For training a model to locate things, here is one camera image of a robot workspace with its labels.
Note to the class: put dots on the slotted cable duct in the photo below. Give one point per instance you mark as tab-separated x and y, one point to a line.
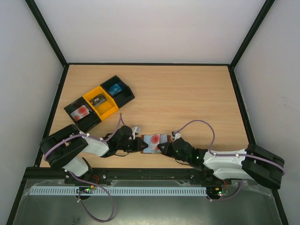
120	191

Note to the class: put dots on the black frame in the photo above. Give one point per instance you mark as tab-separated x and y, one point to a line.
242	107

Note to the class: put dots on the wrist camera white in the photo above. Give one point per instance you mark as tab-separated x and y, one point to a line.
135	131
175	135

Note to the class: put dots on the black bin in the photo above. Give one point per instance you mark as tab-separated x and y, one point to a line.
124	96
89	121

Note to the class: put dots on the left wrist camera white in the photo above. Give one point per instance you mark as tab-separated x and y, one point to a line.
135	131

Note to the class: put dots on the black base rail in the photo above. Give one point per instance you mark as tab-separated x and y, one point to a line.
204	177

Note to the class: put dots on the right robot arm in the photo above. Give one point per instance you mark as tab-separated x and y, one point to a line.
252	163

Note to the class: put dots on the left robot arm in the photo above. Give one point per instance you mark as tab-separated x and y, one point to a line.
62	148

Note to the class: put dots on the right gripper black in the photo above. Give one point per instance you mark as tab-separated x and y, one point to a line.
168	148

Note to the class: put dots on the brown leather card holder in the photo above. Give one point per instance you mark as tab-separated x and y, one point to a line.
163	138

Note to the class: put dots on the black bin right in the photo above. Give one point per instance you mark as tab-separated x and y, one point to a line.
124	96

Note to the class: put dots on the red white circle card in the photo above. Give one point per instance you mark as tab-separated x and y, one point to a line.
152	141

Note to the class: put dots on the blue card in bin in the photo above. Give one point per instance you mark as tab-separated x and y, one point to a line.
115	89

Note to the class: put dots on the dark card in bin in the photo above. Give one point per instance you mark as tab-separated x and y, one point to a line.
97	100

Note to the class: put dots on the red white card in bin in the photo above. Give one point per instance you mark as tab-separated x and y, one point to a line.
80	113

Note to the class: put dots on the yellow bin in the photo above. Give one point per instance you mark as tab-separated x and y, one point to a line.
105	109

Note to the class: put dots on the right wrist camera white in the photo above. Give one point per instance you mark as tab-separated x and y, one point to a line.
175	135

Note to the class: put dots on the black bin left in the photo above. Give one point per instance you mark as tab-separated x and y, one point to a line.
89	121

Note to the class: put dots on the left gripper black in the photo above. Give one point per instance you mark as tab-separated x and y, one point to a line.
138	141

